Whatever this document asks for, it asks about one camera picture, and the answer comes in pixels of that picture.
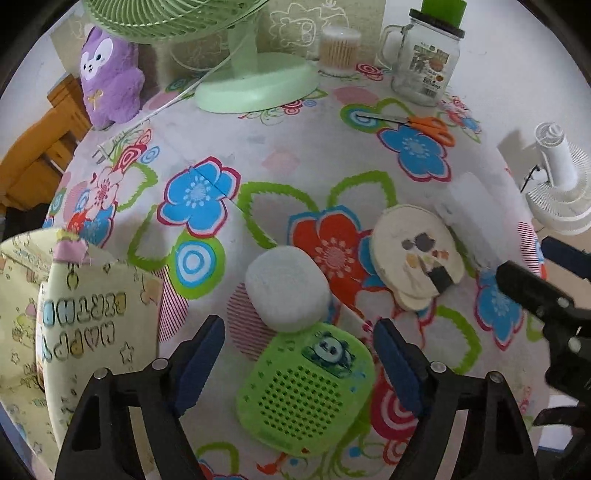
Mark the white rounded case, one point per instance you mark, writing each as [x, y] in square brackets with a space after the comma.
[287, 289]

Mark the beige bear-shaped mirror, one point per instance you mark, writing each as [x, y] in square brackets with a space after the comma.
[415, 256]

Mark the clear plastic box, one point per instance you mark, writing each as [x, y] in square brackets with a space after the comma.
[468, 208]

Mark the cotton swab container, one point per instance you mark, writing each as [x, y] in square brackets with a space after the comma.
[339, 47]

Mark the yellow fabric storage box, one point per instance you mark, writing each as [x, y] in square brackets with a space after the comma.
[68, 308]

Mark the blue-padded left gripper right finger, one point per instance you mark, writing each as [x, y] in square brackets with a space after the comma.
[495, 443]

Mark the green panda speaker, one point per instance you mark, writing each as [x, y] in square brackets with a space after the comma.
[306, 390]

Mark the glass jar green lid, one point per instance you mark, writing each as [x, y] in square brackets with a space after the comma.
[424, 53]

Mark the floral tablecloth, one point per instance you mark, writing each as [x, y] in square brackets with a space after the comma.
[194, 197]

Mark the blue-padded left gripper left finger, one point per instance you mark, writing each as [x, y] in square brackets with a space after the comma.
[99, 443]

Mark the purple plush bunny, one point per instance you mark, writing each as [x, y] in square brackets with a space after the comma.
[111, 80]

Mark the wooden chair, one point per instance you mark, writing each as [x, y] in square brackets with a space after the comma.
[32, 169]

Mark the white floor fan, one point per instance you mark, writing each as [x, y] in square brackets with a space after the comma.
[557, 190]

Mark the beige cartoon cushion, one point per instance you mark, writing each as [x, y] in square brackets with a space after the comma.
[293, 27]

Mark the green desk fan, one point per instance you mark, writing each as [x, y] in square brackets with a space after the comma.
[236, 79]

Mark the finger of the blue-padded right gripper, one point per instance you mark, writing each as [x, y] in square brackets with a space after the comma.
[568, 257]
[542, 299]

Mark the orange handled scissors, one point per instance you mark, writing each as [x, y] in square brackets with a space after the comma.
[429, 126]

